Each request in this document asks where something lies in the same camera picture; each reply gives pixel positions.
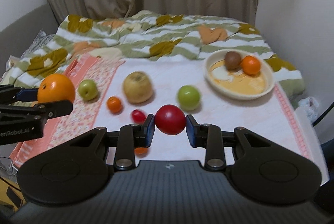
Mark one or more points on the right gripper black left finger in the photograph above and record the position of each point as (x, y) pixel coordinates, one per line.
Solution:
(81, 168)

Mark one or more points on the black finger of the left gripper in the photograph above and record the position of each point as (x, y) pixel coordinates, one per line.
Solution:
(10, 94)
(46, 110)

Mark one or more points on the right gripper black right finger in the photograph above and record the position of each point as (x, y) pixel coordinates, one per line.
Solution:
(256, 167)

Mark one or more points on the large orange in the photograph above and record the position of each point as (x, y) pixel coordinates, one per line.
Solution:
(56, 87)

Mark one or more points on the small green apple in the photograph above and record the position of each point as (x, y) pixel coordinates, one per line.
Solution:
(88, 90)

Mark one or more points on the small mandarin orange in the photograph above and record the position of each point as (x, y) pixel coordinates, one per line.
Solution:
(114, 105)

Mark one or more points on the small red cherry tomato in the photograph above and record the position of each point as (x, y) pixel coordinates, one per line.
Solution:
(138, 116)

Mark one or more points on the large red tomato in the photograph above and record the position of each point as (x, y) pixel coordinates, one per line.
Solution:
(170, 120)

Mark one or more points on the grey sofa backrest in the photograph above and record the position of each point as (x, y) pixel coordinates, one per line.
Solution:
(17, 37)

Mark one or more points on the grey patterned pillow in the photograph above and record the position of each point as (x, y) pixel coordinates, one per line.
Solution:
(39, 41)

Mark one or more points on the white pink floral towel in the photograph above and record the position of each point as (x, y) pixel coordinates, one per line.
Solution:
(270, 116)

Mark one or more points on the white crumpled plastic bag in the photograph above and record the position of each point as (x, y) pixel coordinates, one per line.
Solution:
(311, 107)

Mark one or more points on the yellow brown pear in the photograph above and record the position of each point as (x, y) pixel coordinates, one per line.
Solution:
(137, 87)

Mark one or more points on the cream oval fruit bowl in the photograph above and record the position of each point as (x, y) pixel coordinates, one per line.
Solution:
(236, 84)

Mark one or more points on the orange in bowl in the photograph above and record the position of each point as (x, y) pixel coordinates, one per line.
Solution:
(251, 65)

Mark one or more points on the large green apple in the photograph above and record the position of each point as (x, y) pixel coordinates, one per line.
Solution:
(188, 97)

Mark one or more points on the brown kiwi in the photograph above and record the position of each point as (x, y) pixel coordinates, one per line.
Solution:
(232, 60)

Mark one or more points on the green striped floral duvet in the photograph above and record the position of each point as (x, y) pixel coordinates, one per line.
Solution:
(148, 35)

